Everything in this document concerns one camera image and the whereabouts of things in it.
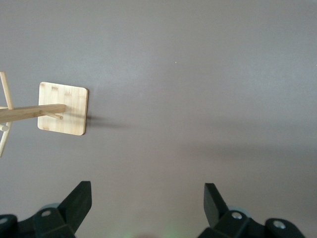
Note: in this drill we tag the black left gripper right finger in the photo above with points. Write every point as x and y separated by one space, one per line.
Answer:
215 210

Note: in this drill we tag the brown table mat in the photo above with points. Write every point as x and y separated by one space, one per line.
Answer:
173 99

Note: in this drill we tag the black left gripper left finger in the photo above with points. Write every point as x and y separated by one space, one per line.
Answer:
71 213

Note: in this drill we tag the wooden mug tree stand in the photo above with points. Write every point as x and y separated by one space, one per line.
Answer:
69 99

